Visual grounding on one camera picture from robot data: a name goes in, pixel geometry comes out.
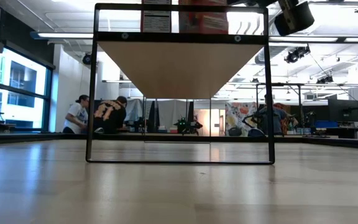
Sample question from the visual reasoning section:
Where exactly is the black bag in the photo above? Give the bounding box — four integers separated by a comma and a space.
227, 126, 243, 137

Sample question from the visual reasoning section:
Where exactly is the grey partition curtain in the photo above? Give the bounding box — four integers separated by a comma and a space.
126, 98, 195, 133

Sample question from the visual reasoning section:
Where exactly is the black monitor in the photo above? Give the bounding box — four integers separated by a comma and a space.
327, 98, 358, 123

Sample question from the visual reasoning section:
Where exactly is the black table rail frame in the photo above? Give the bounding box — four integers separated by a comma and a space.
0, 132, 358, 151

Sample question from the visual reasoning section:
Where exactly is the large window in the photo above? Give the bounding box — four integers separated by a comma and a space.
0, 46, 55, 133

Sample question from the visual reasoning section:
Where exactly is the wooden shelf with black frame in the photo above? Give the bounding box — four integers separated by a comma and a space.
85, 2, 275, 165

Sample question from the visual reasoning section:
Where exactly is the person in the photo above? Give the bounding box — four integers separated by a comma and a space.
92, 95, 129, 135
258, 93, 300, 136
62, 94, 90, 134

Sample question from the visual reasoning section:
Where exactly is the black track spotlight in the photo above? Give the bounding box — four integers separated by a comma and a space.
285, 45, 311, 65
316, 74, 334, 84

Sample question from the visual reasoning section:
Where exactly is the blue box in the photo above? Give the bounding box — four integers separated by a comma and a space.
314, 120, 339, 129

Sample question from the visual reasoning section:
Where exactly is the blue bag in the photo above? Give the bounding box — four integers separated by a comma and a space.
247, 128, 265, 138

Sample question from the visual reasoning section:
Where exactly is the floral cloth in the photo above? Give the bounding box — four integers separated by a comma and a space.
224, 101, 258, 137

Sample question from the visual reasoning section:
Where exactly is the background robot with green lights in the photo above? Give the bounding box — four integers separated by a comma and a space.
173, 115, 204, 136

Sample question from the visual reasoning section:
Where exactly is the small red cereal box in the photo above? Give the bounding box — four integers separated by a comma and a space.
178, 0, 229, 34
140, 0, 172, 34

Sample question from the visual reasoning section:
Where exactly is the round black speaker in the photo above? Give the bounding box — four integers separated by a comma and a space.
81, 52, 93, 66

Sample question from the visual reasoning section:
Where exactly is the long ceiling light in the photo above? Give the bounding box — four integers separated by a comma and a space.
268, 36, 358, 44
31, 30, 94, 40

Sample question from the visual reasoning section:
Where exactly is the black background rig frame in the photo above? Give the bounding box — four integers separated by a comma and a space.
255, 82, 306, 134

